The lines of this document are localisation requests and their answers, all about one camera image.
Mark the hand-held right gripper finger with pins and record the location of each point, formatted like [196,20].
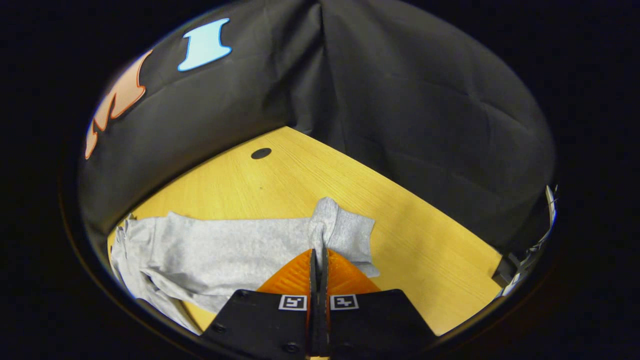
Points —
[324,320]
[313,320]

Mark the grey zip sweatshirt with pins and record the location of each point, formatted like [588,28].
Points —
[225,245]

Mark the black round table grommet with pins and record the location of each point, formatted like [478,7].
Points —
[261,153]

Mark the black backdrop cloth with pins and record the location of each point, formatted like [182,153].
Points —
[400,125]

